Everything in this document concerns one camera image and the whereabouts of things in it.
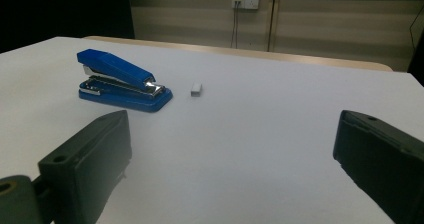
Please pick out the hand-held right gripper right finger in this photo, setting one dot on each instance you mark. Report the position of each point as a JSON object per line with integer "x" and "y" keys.
{"x": 383, "y": 164}

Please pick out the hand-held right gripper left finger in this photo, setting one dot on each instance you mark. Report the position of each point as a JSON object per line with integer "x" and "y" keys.
{"x": 90, "y": 157}

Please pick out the blue stapler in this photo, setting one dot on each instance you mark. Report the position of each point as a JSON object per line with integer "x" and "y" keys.
{"x": 116, "y": 67}

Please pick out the small white eraser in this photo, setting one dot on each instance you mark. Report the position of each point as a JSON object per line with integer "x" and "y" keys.
{"x": 196, "y": 89}

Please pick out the black curtain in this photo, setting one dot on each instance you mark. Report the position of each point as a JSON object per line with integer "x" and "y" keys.
{"x": 418, "y": 57}
{"x": 60, "y": 10}

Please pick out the white table cover sheet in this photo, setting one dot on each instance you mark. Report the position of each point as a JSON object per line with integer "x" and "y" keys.
{"x": 253, "y": 134}

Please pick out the white wall socket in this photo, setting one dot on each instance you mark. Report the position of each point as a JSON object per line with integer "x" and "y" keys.
{"x": 246, "y": 2}

